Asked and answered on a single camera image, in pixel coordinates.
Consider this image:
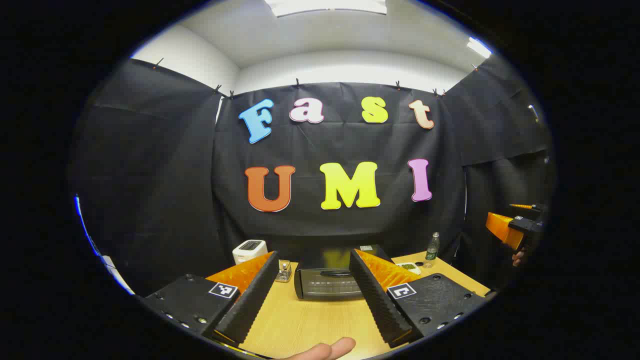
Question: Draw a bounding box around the clear plastic water bottle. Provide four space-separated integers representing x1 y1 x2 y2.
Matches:
425 232 441 268

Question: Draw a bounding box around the large ceiling light panel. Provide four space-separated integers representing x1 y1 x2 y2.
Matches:
265 0 388 17

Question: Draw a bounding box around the black backdrop cloth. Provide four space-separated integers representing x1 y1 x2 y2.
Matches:
67 57 556 298

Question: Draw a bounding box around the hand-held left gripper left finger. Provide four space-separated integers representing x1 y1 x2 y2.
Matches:
142 251 281 346

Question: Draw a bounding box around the row of black cloth clips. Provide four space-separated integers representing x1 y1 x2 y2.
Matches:
154 57 480 98

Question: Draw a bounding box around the white toaster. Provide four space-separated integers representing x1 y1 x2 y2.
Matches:
232 239 268 266

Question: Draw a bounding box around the small ceiling light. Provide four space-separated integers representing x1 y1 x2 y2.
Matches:
467 37 493 58

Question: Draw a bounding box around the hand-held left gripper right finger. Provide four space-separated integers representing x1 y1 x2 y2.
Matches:
348 248 488 349

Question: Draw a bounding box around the black electric oven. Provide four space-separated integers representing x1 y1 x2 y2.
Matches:
294 245 396 301

